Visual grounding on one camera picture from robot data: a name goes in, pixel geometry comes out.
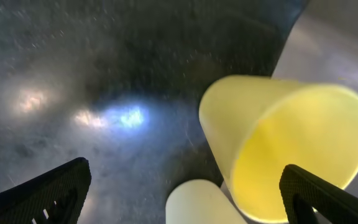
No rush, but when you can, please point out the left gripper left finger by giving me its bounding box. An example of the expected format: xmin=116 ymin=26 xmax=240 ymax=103
xmin=0 ymin=157 xmax=92 ymax=224

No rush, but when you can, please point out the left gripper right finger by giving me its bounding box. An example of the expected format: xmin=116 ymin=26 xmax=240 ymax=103
xmin=278 ymin=164 xmax=358 ymax=224

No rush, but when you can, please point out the yellow cup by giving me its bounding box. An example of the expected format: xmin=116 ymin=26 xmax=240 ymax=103
xmin=198 ymin=74 xmax=358 ymax=224

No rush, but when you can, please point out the white cup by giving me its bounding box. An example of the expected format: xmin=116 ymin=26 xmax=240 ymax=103
xmin=165 ymin=179 xmax=248 ymax=224

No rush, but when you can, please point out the steel sink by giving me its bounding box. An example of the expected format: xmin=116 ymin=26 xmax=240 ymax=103
xmin=271 ymin=0 xmax=358 ymax=224

